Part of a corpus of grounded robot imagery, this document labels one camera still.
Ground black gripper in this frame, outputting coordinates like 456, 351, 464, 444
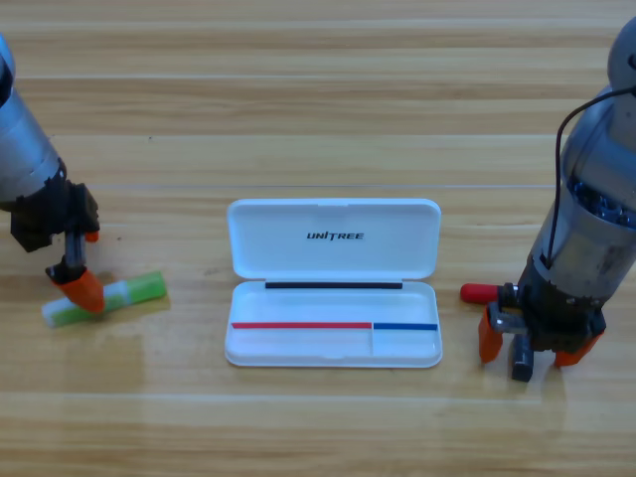
478, 267, 612, 369
9, 171, 106, 314

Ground green and white pen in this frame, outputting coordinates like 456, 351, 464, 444
41, 270, 168, 329

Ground red and black marker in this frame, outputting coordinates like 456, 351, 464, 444
459, 282, 501, 304

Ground white Unitree pencil case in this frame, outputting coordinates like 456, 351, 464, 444
224, 198, 443, 369

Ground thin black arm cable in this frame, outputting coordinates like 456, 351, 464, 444
545, 84, 636, 269

